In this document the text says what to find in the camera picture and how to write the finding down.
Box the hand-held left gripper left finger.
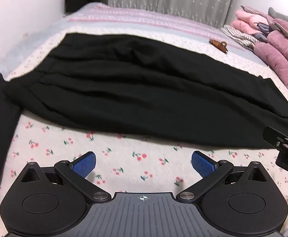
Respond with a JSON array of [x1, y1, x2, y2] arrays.
[[20, 151, 111, 201]]

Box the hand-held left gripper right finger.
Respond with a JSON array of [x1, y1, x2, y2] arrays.
[[178, 150, 269, 200]]

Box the black pants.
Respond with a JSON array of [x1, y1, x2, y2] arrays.
[[3, 33, 288, 150]]

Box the cherry print bed sheet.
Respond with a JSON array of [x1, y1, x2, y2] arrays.
[[0, 31, 288, 237]]

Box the mauve velvet quilt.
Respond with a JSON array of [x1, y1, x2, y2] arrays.
[[254, 18, 288, 95]]

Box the grey white striped cloth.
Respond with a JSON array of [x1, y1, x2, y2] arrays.
[[220, 25, 258, 51]]

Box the brown hair claw clip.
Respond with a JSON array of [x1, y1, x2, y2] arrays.
[[209, 39, 229, 53]]

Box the grey blue folded garment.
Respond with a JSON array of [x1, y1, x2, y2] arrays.
[[254, 22, 274, 42]]

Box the light pink fleece garment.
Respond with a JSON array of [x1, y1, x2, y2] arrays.
[[230, 5, 275, 36]]

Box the grey pillow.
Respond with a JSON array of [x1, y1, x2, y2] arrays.
[[268, 7, 288, 24]]

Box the pink striped blanket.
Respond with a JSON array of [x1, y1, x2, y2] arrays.
[[65, 3, 233, 40]]

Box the grey star print curtain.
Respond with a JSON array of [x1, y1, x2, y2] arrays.
[[107, 0, 243, 29]]

